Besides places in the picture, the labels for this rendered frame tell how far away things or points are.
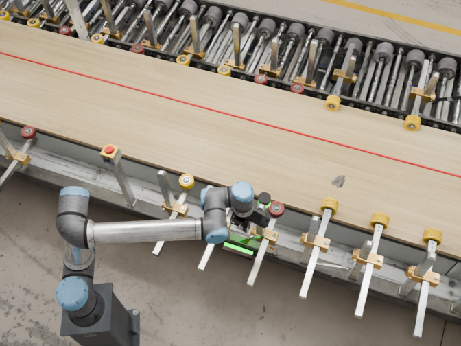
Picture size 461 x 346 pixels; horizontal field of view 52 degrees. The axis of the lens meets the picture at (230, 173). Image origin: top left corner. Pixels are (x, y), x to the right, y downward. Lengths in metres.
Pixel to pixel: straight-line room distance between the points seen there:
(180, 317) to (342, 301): 1.04
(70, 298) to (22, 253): 1.28
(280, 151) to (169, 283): 1.22
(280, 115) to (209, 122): 0.41
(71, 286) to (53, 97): 1.22
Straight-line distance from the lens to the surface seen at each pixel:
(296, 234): 2.70
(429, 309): 2.62
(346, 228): 2.56
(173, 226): 1.88
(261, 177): 2.54
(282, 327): 3.16
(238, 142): 2.67
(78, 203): 1.98
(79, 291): 2.44
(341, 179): 2.55
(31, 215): 3.79
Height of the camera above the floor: 3.05
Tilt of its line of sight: 57 degrees down
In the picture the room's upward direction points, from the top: 4 degrees counter-clockwise
